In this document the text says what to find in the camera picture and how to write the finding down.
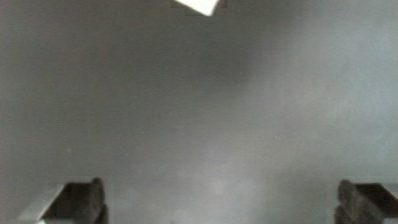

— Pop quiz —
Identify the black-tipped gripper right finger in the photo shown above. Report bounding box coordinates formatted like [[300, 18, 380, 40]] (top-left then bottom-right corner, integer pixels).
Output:
[[334, 180, 398, 224]]

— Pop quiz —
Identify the white sheet with markers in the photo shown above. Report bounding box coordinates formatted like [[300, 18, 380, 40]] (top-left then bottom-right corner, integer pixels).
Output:
[[171, 0, 227, 17]]

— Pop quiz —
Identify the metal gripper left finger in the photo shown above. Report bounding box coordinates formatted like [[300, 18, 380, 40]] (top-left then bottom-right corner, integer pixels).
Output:
[[16, 177, 112, 224]]

